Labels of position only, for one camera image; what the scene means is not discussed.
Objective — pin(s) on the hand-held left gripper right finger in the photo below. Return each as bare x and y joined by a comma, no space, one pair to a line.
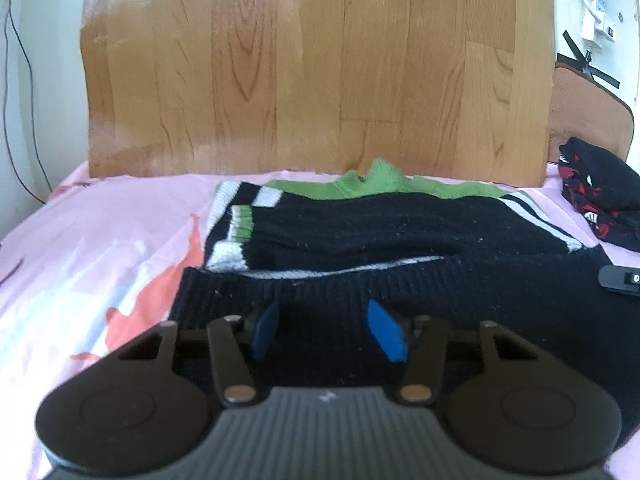
387,332

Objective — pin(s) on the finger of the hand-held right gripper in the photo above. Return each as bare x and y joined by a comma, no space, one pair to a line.
622,281

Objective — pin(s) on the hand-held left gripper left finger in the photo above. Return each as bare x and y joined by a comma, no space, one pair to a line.
264,332

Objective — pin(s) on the navy and green knit sweater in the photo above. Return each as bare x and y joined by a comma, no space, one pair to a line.
380,240

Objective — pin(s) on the dark garment with red print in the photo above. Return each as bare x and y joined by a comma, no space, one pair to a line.
600,185

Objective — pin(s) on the brown cushion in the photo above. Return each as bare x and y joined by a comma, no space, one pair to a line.
590,105

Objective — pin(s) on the long black tape strip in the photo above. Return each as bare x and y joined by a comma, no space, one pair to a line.
602,76

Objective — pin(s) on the short black tape strip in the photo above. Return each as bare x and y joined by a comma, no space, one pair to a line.
577,49

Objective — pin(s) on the white power strip with charger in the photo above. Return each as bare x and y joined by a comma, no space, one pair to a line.
597,22

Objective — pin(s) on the wooden headboard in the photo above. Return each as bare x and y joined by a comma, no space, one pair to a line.
320,70

